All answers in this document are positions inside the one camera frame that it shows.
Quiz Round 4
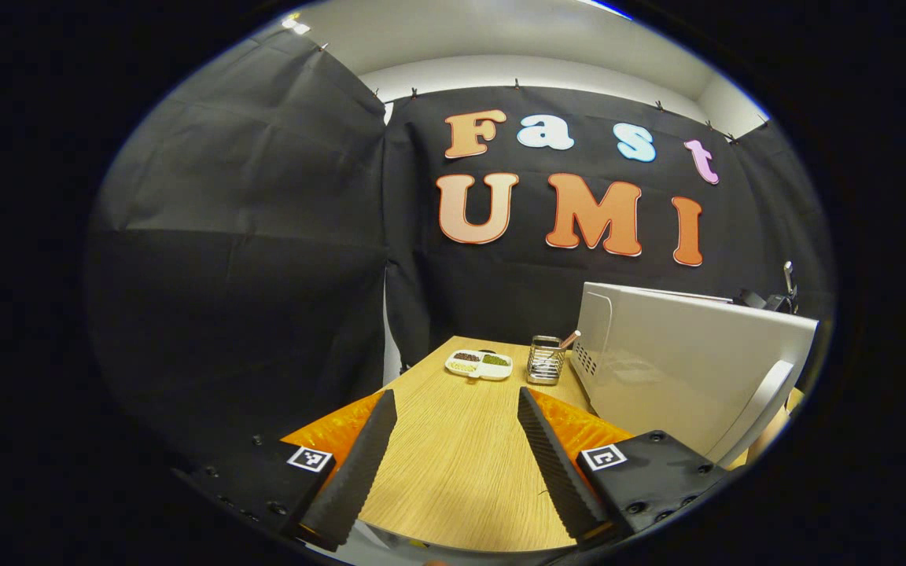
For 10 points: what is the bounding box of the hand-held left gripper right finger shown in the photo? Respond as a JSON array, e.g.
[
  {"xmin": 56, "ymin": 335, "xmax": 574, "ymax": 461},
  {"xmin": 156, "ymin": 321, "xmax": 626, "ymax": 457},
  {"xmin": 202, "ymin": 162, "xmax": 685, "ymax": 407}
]
[{"xmin": 517, "ymin": 386, "xmax": 731, "ymax": 549}]

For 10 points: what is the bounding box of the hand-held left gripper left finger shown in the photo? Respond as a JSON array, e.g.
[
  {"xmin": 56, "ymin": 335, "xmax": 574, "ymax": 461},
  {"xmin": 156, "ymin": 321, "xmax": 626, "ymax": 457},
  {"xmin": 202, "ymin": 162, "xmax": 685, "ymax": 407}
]
[{"xmin": 172, "ymin": 388, "xmax": 399, "ymax": 553}]

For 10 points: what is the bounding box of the white microwave oven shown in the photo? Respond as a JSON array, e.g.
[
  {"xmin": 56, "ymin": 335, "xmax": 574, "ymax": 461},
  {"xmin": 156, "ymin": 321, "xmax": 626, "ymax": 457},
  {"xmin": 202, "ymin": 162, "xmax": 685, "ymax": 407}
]
[{"xmin": 569, "ymin": 281, "xmax": 820, "ymax": 470}]

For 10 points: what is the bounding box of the metal mesh utensil holder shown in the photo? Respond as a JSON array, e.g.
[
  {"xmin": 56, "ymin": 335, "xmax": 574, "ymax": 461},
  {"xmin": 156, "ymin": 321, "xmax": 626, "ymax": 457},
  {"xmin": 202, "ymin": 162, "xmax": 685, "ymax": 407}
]
[{"xmin": 527, "ymin": 335, "xmax": 569, "ymax": 387}]

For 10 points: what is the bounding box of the white divided dish with beans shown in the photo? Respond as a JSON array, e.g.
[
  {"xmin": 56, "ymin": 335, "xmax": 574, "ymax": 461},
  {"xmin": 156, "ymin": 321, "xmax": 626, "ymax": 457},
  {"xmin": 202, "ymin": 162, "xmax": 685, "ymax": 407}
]
[{"xmin": 444, "ymin": 348, "xmax": 514, "ymax": 383}]

